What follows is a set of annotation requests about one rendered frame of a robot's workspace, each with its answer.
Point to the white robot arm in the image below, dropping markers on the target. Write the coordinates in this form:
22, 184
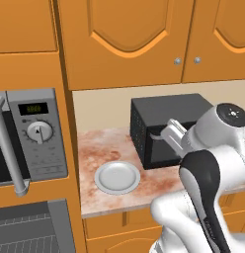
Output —
226, 158

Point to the grey microwave dial knob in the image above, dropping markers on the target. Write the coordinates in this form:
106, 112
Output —
39, 131

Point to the orange lower cupboard door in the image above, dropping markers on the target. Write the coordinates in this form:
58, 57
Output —
124, 242
238, 222

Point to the silver cupboard knob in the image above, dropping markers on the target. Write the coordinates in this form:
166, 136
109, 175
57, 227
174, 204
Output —
177, 61
197, 60

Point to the grey built-in microwave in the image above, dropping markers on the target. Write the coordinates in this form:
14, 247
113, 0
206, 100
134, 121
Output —
45, 154

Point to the orange drawer front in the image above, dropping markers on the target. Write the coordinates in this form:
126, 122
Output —
103, 225
235, 202
141, 218

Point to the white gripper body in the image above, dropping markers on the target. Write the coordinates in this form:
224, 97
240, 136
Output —
172, 136

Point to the orange arched cupboard door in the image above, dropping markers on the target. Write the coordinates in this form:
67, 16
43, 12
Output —
127, 39
220, 36

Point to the black countertop microwave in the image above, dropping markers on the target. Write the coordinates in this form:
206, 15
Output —
167, 110

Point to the orange plain cupboard door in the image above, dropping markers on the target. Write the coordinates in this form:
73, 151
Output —
25, 24

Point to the white round plate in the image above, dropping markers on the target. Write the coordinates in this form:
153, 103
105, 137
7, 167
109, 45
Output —
117, 177

